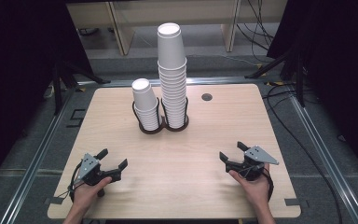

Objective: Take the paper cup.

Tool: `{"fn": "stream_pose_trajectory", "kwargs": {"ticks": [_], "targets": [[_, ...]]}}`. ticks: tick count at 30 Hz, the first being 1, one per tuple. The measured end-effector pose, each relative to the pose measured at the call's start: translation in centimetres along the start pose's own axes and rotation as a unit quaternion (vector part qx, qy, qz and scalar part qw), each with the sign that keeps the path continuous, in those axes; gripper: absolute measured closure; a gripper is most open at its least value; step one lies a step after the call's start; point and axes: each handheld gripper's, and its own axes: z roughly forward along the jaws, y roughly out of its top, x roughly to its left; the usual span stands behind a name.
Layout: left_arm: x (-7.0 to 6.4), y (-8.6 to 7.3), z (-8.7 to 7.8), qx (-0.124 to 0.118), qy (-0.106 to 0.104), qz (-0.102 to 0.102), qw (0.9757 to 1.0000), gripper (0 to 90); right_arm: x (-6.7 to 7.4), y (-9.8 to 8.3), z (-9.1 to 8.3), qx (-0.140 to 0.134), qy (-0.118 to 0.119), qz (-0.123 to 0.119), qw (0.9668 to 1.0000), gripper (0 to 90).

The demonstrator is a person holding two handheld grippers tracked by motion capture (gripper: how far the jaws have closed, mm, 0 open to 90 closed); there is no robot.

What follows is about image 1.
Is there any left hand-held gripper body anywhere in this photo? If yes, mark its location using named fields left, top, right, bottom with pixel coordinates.
left=75, top=152, right=123, bottom=187

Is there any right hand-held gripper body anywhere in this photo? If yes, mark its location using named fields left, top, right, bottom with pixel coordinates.
left=225, top=145, right=280, bottom=182

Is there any black double cup holder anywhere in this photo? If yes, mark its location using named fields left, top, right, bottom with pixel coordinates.
left=131, top=96, right=190, bottom=135

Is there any tall stack of paper cups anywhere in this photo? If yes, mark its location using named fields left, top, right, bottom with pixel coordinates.
left=158, top=58, right=189, bottom=130

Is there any person's left hand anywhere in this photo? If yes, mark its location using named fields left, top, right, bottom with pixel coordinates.
left=71, top=175, right=113, bottom=213

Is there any person's right hand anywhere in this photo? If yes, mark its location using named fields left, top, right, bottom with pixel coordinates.
left=228, top=162, right=273, bottom=210

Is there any short stack of paper cups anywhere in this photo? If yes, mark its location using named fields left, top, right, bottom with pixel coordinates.
left=131, top=77, right=161, bottom=132

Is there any black tripod stand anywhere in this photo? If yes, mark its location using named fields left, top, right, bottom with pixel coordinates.
left=51, top=59, right=112, bottom=117
left=243, top=45, right=308, bottom=108

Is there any black curtain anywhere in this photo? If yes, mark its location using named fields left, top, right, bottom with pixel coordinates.
left=0, top=0, right=95, bottom=195
left=266, top=0, right=358, bottom=186

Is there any beige wooden desk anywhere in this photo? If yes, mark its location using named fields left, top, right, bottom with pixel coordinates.
left=65, top=0, right=289, bottom=57

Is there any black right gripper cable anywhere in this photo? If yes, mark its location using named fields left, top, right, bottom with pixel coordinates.
left=260, top=166, right=276, bottom=203

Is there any long black floor cable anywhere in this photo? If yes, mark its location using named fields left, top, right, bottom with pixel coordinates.
left=261, top=82, right=345, bottom=224

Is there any metal floor rail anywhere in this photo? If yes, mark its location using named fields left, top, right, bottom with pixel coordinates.
left=287, top=90, right=358, bottom=224
left=0, top=81, right=79, bottom=224
left=76, top=76, right=269, bottom=89

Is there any white floor cable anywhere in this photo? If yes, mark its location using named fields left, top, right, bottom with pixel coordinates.
left=186, top=53, right=259, bottom=67

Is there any bundle of black cables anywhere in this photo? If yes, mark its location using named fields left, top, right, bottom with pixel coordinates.
left=235, top=0, right=277, bottom=63

